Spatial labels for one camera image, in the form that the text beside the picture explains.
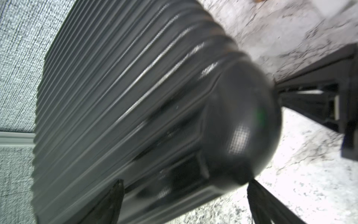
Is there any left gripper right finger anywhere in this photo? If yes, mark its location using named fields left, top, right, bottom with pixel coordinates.
left=247, top=179, right=305, bottom=224

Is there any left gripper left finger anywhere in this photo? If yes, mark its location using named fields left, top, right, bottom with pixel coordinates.
left=79, top=179, right=125, bottom=224

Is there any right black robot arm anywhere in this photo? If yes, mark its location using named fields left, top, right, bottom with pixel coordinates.
left=276, top=43, right=358, bottom=161

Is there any aluminium enclosure frame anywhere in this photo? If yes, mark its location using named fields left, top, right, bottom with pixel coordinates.
left=1, top=132, right=35, bottom=147

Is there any black ribbed hard-shell suitcase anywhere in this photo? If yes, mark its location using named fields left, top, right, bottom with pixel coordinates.
left=31, top=1, right=282, bottom=224

